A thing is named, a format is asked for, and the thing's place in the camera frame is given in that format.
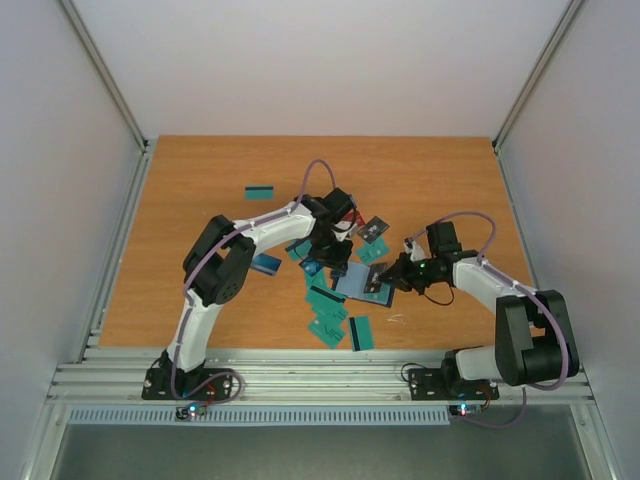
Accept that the black card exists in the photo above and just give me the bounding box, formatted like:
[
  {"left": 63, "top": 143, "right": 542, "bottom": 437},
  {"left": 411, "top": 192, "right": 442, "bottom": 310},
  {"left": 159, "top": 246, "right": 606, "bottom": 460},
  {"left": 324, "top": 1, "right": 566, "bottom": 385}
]
[
  {"left": 363, "top": 262, "right": 390, "bottom": 295},
  {"left": 357, "top": 216, "right": 389, "bottom": 244}
]

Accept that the green card right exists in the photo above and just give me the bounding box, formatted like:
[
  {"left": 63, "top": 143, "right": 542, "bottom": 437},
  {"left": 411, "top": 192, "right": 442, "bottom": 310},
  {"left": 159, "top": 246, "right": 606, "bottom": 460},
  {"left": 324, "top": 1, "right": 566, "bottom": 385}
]
[{"left": 356, "top": 237, "right": 390, "bottom": 265}]

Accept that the green card with stripe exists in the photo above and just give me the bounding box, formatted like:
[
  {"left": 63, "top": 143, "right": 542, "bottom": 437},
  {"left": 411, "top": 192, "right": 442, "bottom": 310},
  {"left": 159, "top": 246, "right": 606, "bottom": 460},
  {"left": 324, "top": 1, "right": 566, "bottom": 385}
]
[{"left": 348, "top": 316, "right": 375, "bottom": 352}]

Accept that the red VIP card right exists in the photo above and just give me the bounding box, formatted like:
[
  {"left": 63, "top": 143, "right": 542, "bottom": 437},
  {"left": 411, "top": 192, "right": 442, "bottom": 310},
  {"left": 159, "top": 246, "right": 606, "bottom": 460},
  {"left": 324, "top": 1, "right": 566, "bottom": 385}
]
[{"left": 347, "top": 210, "right": 365, "bottom": 228}]

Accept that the blue card centre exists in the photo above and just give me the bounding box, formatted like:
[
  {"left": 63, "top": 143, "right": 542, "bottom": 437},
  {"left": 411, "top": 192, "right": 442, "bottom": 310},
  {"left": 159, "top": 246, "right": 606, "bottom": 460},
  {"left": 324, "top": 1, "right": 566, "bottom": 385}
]
[{"left": 299, "top": 257, "right": 324, "bottom": 278}]

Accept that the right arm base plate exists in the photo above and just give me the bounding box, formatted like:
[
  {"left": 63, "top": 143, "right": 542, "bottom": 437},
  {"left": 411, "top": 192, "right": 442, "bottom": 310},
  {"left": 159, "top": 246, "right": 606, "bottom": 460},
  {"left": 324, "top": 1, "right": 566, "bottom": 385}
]
[{"left": 406, "top": 367, "right": 500, "bottom": 401}]

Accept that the blue card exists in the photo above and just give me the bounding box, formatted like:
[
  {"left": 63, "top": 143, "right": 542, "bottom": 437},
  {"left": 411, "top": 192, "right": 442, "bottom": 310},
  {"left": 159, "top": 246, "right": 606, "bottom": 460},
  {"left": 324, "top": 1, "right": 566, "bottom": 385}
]
[
  {"left": 250, "top": 253, "right": 282, "bottom": 276},
  {"left": 299, "top": 257, "right": 324, "bottom": 278}
]

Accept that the lone green card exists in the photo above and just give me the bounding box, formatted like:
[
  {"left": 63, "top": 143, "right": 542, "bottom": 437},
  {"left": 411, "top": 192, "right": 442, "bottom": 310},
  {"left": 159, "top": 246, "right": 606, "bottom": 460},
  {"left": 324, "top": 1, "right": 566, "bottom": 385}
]
[{"left": 244, "top": 185, "right": 274, "bottom": 201}]

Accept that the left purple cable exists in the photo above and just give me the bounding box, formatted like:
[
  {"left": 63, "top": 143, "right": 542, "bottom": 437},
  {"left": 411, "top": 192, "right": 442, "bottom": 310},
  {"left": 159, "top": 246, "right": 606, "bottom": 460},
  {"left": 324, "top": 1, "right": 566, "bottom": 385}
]
[{"left": 169, "top": 158, "right": 337, "bottom": 406}]

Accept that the blue card left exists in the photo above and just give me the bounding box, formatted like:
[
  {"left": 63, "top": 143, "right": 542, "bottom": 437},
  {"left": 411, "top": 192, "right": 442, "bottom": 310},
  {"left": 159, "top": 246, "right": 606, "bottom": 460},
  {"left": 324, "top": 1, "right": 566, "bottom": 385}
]
[{"left": 250, "top": 253, "right": 282, "bottom": 276}]

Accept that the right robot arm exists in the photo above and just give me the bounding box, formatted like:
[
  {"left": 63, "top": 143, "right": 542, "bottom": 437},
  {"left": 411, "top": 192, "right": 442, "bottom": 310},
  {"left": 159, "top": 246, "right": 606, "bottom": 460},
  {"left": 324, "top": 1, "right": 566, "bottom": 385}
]
[{"left": 379, "top": 220, "right": 580, "bottom": 397}]

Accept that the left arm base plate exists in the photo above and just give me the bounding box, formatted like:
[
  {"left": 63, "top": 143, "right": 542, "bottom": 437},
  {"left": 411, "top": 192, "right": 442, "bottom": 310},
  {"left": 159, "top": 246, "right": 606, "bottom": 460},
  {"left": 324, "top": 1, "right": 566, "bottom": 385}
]
[{"left": 141, "top": 366, "right": 238, "bottom": 401}]

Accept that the navy blue card holder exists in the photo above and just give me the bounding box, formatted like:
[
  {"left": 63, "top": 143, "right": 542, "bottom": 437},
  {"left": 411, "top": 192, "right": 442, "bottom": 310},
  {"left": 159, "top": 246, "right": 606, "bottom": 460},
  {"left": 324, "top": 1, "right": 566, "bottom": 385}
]
[{"left": 331, "top": 262, "right": 395, "bottom": 308}]

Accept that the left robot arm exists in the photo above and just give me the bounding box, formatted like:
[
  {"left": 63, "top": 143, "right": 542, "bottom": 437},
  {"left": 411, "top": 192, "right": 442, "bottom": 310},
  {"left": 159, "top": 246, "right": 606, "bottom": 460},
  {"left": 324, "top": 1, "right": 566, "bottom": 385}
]
[{"left": 160, "top": 188, "right": 356, "bottom": 398}]

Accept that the purple cable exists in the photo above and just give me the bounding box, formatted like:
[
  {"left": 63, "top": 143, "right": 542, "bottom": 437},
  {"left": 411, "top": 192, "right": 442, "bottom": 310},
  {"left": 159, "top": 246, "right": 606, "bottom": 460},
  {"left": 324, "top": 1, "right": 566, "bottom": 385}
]
[
  {"left": 169, "top": 158, "right": 337, "bottom": 406},
  {"left": 407, "top": 211, "right": 576, "bottom": 430}
]

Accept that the green VIP card bottom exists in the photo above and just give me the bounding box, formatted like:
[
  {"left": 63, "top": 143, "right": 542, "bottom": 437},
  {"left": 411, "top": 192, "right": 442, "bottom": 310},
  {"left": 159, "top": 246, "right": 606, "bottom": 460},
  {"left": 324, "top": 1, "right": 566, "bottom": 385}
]
[{"left": 308, "top": 312, "right": 346, "bottom": 349}]

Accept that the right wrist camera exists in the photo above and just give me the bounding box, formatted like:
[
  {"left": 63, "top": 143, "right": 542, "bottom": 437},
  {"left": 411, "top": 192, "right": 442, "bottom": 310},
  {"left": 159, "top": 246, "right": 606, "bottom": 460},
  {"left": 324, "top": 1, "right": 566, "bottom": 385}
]
[{"left": 404, "top": 238, "right": 426, "bottom": 262}]

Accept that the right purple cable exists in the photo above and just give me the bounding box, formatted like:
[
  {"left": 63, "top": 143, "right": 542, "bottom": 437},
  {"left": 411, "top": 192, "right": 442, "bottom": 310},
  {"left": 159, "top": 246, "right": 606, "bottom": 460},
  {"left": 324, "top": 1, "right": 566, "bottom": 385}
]
[{"left": 407, "top": 211, "right": 576, "bottom": 430}]

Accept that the grey slotted cable duct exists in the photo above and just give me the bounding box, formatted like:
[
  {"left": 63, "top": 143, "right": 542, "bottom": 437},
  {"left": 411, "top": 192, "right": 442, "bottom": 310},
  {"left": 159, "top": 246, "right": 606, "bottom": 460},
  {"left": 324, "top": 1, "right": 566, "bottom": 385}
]
[{"left": 67, "top": 405, "right": 450, "bottom": 427}]

